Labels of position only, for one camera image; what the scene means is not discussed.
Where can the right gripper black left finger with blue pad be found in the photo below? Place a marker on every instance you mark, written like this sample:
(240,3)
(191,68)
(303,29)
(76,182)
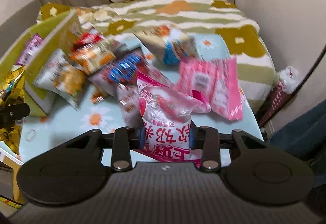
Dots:
(125,139)

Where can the light blue daisy tablecloth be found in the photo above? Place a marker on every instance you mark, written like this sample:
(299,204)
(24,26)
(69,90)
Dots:
(64,122)

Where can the green striped flower blanket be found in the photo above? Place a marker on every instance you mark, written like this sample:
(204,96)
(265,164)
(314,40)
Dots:
(256,72)

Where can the purple snack bag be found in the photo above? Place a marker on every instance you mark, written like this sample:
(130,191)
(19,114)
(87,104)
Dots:
(31,47)

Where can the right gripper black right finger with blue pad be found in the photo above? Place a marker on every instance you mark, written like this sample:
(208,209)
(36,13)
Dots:
(206,139)

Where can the pink white strawberry snack bag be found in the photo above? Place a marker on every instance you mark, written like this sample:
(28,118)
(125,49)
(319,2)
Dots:
(166,114)

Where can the green storage box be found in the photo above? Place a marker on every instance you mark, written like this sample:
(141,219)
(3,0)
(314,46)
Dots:
(57,32)

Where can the shrimp chips snack bag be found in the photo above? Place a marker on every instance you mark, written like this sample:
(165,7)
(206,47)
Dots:
(62,78)

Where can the yellow blue snack bag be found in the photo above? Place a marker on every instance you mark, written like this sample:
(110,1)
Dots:
(168,43)

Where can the dark blue red snack bag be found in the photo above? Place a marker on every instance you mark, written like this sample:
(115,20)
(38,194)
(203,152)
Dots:
(120,71)

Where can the gold black snack bag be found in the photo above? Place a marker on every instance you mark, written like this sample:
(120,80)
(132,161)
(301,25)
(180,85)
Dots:
(12,93)

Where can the grey bed headboard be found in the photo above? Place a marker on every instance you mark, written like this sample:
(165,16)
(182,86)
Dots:
(13,27)

